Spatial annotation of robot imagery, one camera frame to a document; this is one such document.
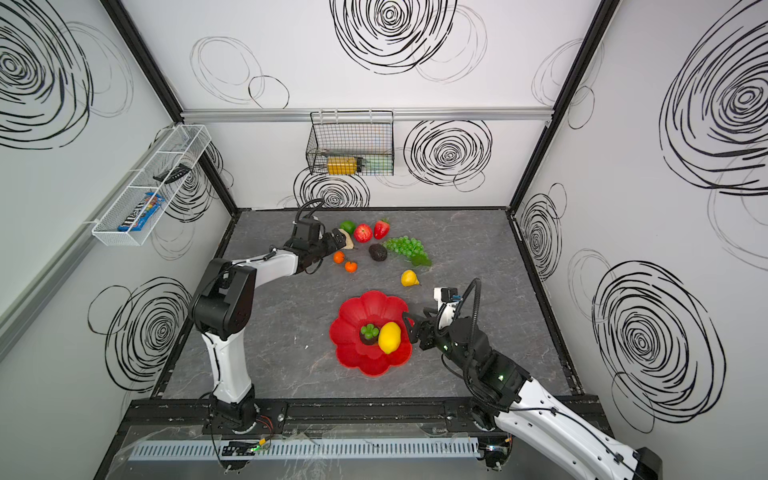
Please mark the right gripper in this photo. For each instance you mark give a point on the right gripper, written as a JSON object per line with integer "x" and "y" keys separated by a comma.
{"x": 424, "y": 330}

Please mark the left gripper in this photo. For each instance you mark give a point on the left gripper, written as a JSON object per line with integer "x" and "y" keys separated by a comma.
{"x": 327, "y": 243}

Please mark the beige garlic bulb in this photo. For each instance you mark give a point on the beige garlic bulb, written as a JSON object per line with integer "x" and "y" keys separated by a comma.
{"x": 349, "y": 244}

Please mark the yellow lemon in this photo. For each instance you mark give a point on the yellow lemon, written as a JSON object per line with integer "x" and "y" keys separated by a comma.
{"x": 389, "y": 338}

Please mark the red flower-shaped fruit bowl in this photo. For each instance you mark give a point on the red flower-shaped fruit bowl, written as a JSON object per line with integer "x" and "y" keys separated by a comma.
{"x": 373, "y": 307}

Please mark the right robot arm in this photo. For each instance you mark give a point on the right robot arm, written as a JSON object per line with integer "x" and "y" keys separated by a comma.
{"x": 508, "y": 398}

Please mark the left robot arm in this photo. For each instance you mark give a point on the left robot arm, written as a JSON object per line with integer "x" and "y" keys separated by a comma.
{"x": 222, "y": 307}

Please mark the green lime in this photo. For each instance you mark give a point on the green lime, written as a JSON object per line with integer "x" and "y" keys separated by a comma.
{"x": 348, "y": 226}

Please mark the red apple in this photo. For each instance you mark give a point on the red apple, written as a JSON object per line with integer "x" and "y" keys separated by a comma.
{"x": 363, "y": 233}

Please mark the yellow pear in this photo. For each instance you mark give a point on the yellow pear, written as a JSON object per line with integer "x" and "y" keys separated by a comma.
{"x": 409, "y": 278}

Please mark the dark avocado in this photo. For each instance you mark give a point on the dark avocado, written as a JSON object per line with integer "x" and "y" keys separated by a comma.
{"x": 378, "y": 252}

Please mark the red strawberry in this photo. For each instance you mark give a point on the red strawberry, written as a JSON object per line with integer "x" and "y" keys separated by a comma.
{"x": 381, "y": 229}

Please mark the green grape bunch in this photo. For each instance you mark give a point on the green grape bunch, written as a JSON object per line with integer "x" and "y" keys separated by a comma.
{"x": 410, "y": 248}

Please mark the yellow box in basket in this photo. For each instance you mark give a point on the yellow box in basket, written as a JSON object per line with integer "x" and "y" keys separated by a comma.
{"x": 342, "y": 165}

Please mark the green item in basket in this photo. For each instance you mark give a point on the green item in basket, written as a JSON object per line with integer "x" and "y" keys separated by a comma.
{"x": 377, "y": 165}

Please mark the black remote control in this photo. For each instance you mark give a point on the black remote control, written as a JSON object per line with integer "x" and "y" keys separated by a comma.
{"x": 172, "y": 175}

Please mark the blue candy packet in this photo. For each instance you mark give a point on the blue candy packet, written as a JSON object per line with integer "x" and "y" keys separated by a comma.
{"x": 142, "y": 212}

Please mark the black wire basket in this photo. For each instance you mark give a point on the black wire basket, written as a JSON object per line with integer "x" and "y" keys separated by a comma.
{"x": 348, "y": 133}

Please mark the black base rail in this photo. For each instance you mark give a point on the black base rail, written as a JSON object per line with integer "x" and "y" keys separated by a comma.
{"x": 451, "y": 413}

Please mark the white wire shelf basket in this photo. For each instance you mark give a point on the white wire shelf basket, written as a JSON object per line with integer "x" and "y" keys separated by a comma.
{"x": 180, "y": 144}

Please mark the grey slotted cable duct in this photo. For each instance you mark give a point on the grey slotted cable duct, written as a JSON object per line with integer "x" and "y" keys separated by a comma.
{"x": 307, "y": 449}

